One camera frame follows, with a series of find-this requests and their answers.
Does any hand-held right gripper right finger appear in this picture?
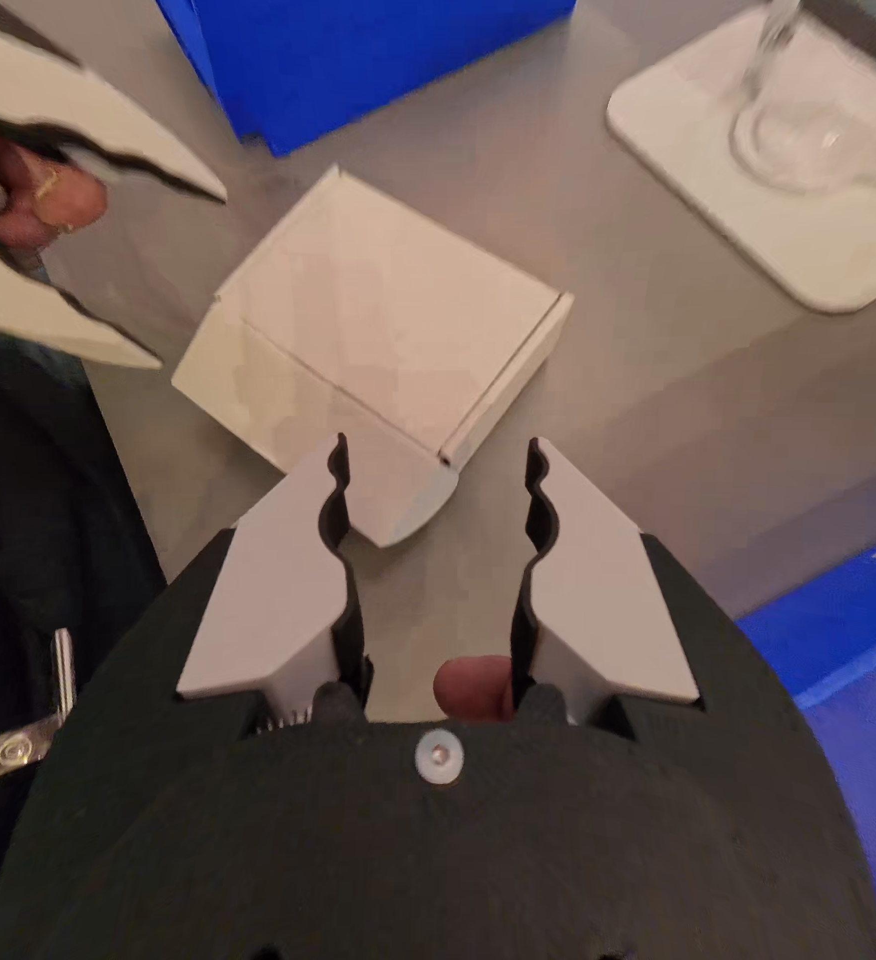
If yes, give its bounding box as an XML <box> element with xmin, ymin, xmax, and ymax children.
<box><xmin>511</xmin><ymin>437</ymin><xmax>703</xmax><ymax>726</ymax></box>

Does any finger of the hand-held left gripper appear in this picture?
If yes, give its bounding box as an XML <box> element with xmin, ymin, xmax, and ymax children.
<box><xmin>0</xmin><ymin>216</ymin><xmax>164</xmax><ymax>372</ymax></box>
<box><xmin>0</xmin><ymin>13</ymin><xmax>229</xmax><ymax>206</ymax></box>

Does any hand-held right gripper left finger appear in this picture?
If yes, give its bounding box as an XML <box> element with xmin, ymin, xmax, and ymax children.
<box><xmin>175</xmin><ymin>432</ymin><xmax>371</xmax><ymax>723</ymax></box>

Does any white cardboard box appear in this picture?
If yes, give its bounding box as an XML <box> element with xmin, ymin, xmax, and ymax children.
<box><xmin>171</xmin><ymin>165</ymin><xmax>575</xmax><ymax>549</ymax></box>

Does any person's left hand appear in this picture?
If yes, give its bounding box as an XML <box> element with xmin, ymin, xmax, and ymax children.
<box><xmin>0</xmin><ymin>112</ymin><xmax>110</xmax><ymax>255</ymax></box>

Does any person's right hand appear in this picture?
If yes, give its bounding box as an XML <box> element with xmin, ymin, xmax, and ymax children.
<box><xmin>432</xmin><ymin>654</ymin><xmax>517</xmax><ymax>724</ymax></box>

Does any blue plastic bin with tag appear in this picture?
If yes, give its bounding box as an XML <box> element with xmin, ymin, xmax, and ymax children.
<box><xmin>738</xmin><ymin>525</ymin><xmax>876</xmax><ymax>960</ymax></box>

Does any silver metal clasp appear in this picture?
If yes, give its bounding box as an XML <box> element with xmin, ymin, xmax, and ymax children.
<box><xmin>0</xmin><ymin>628</ymin><xmax>79</xmax><ymax>794</ymax></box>

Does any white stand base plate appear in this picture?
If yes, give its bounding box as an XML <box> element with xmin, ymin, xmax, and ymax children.
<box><xmin>606</xmin><ymin>3</ymin><xmax>876</xmax><ymax>315</ymax></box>

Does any clear acrylic bracket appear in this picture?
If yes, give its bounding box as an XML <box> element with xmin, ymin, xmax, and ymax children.
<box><xmin>730</xmin><ymin>0</ymin><xmax>876</xmax><ymax>192</ymax></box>

